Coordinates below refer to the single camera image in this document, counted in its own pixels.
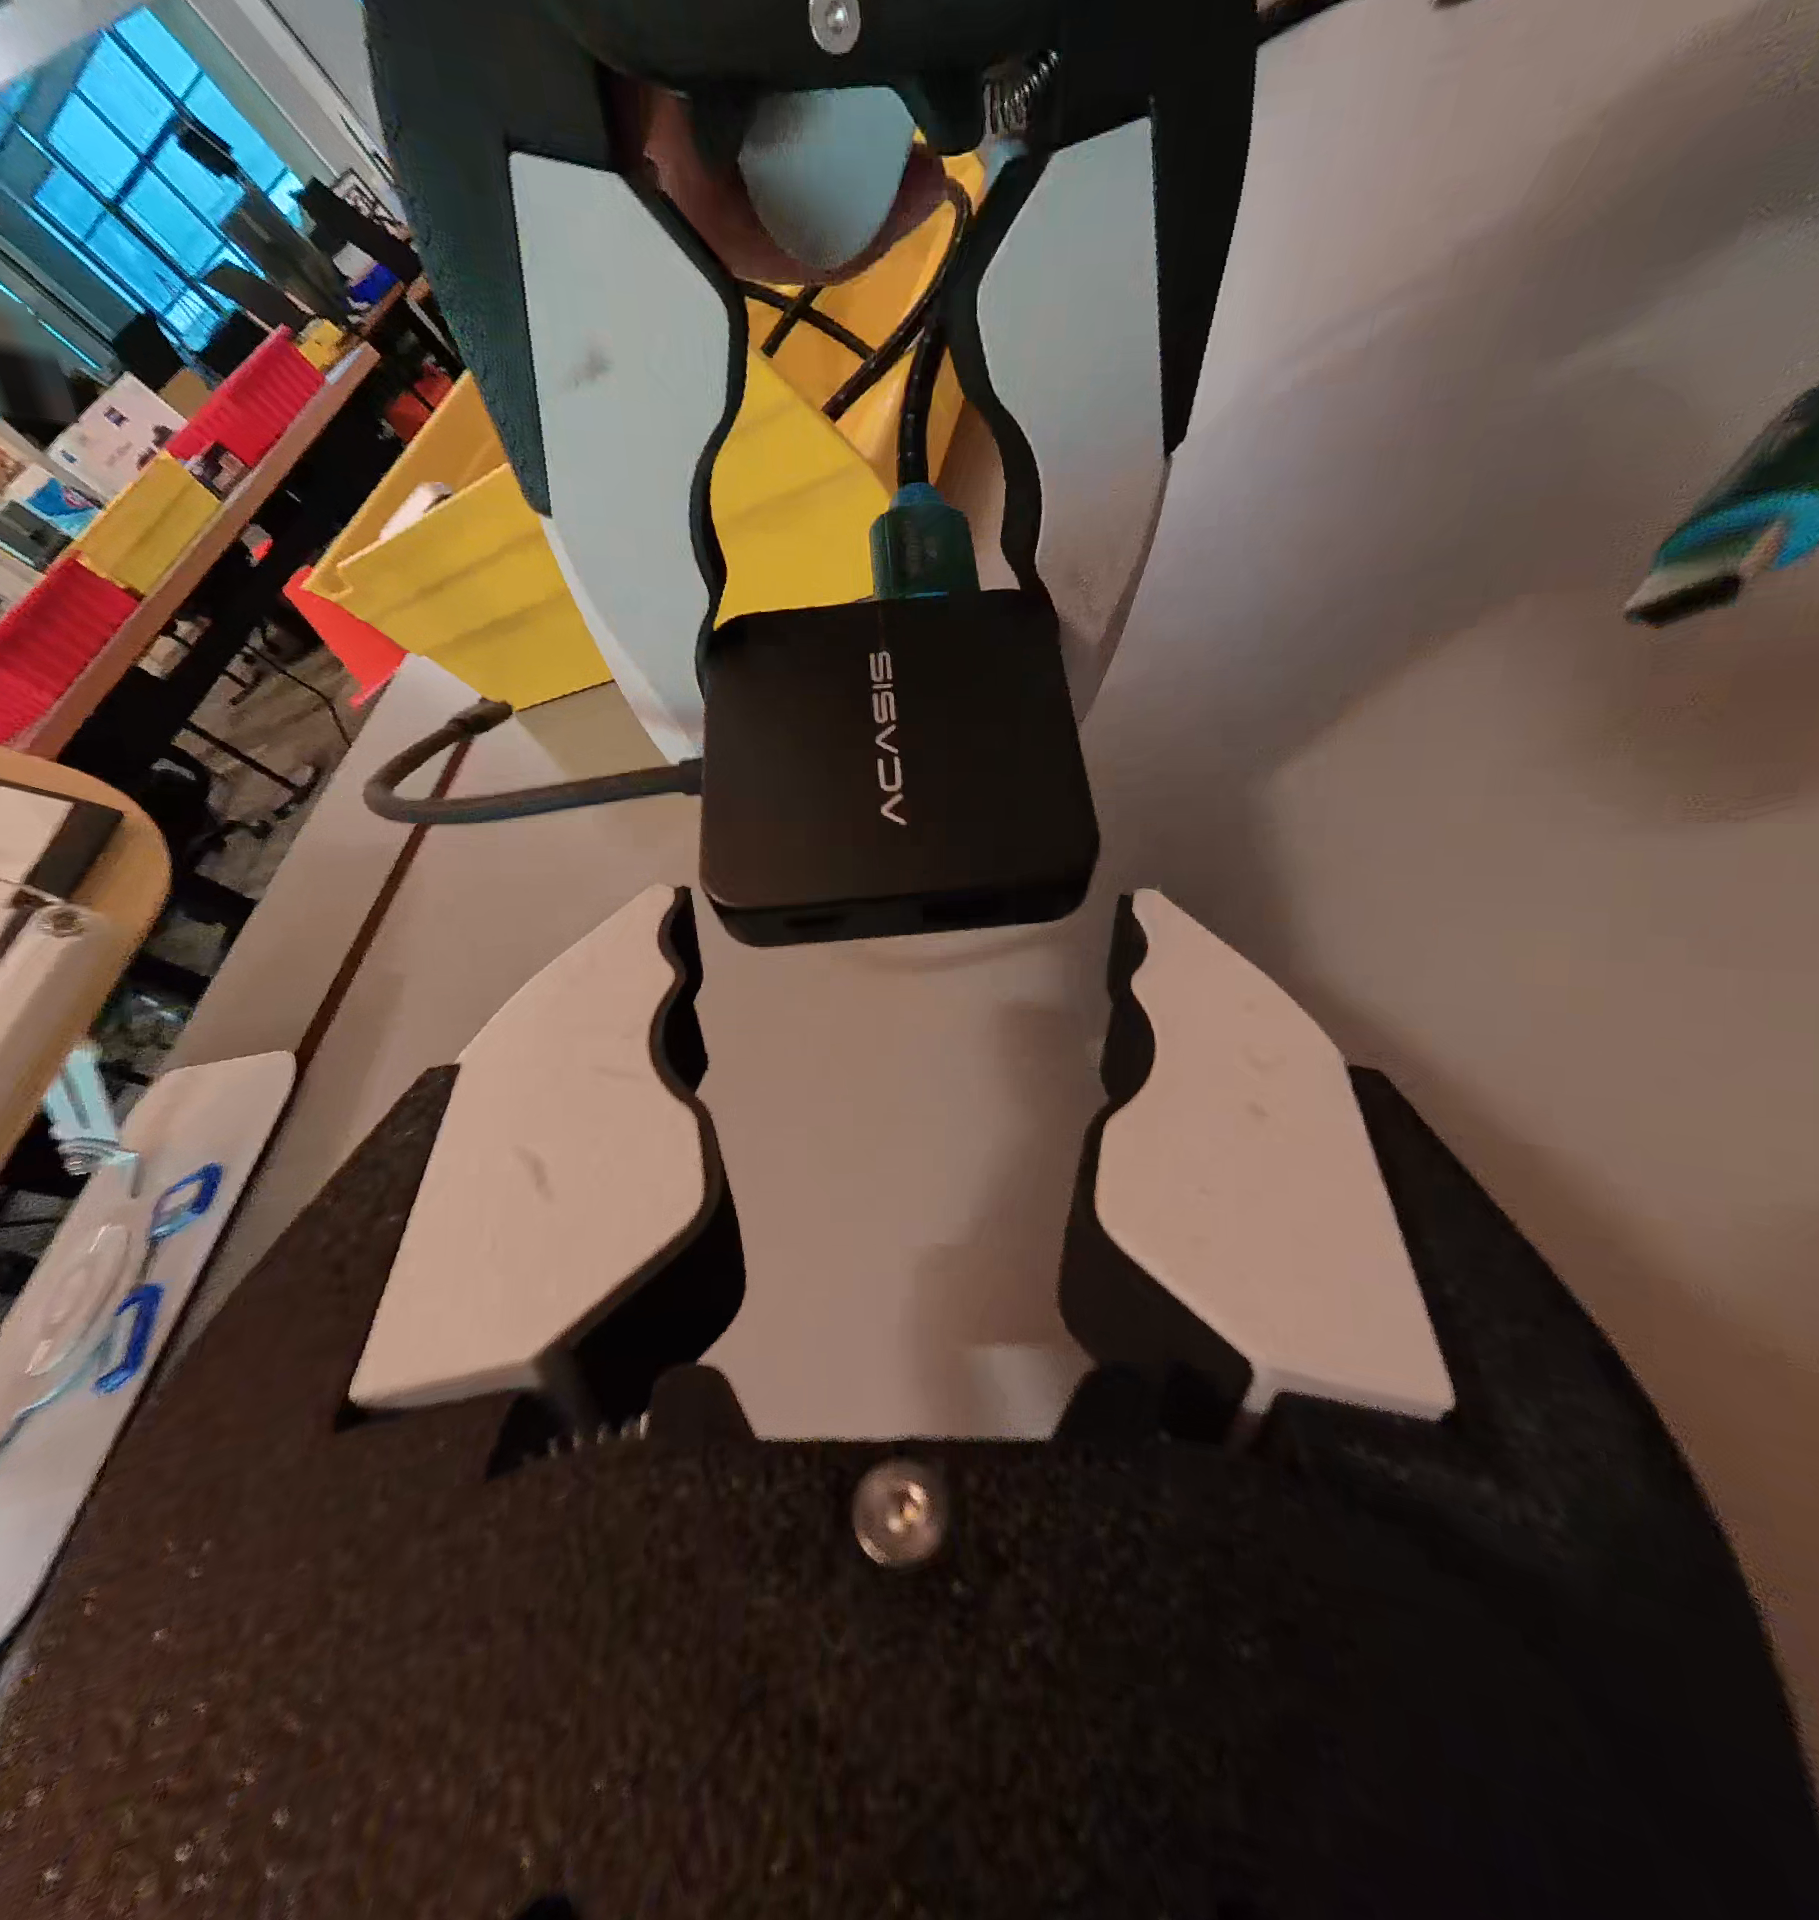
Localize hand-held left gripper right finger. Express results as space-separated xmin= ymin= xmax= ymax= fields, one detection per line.
xmin=1059 ymin=889 xmax=1455 ymax=1422

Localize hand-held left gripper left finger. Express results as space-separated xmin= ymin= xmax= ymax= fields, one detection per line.
xmin=346 ymin=884 xmax=745 ymax=1412

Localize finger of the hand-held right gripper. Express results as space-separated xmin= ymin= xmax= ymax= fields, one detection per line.
xmin=504 ymin=138 xmax=752 ymax=764
xmin=968 ymin=118 xmax=1173 ymax=725

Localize black usb hub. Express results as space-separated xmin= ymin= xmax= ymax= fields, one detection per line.
xmin=696 ymin=589 xmax=1102 ymax=950

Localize green usb cable blue tip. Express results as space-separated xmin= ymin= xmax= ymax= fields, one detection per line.
xmin=1621 ymin=342 xmax=1819 ymax=630

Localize person's right hand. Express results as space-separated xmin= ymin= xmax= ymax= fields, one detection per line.
xmin=642 ymin=76 xmax=954 ymax=284

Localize yellow plastic bin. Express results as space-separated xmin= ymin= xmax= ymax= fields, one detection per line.
xmin=714 ymin=151 xmax=1001 ymax=624
xmin=301 ymin=368 xmax=618 ymax=707

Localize blue clip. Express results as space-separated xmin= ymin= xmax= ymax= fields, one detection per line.
xmin=91 ymin=1278 xmax=172 ymax=1401
xmin=131 ymin=1159 xmax=230 ymax=1244

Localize orange-red plastic part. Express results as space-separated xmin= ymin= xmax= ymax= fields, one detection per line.
xmin=283 ymin=568 xmax=408 ymax=711

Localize red storage bin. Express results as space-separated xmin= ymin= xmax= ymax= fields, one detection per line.
xmin=0 ymin=558 xmax=143 ymax=744
xmin=172 ymin=328 xmax=330 ymax=454

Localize wooden shelf board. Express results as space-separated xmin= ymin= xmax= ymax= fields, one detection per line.
xmin=23 ymin=347 xmax=382 ymax=759

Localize metal clip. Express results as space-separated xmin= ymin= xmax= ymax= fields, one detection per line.
xmin=41 ymin=1039 xmax=143 ymax=1191

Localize small yellow storage bin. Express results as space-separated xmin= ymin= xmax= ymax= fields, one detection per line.
xmin=74 ymin=450 xmax=233 ymax=589

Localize clear round disc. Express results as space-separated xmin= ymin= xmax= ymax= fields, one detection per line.
xmin=17 ymin=1219 xmax=143 ymax=1380

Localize white and blue box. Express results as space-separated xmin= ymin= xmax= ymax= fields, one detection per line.
xmin=46 ymin=376 xmax=177 ymax=503

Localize round wooden table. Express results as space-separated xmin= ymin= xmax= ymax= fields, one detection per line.
xmin=0 ymin=731 xmax=177 ymax=1248

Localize large window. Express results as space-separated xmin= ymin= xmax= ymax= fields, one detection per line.
xmin=0 ymin=7 xmax=310 ymax=377

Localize black hub cable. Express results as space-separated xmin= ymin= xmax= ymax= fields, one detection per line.
xmin=360 ymin=699 xmax=708 ymax=829

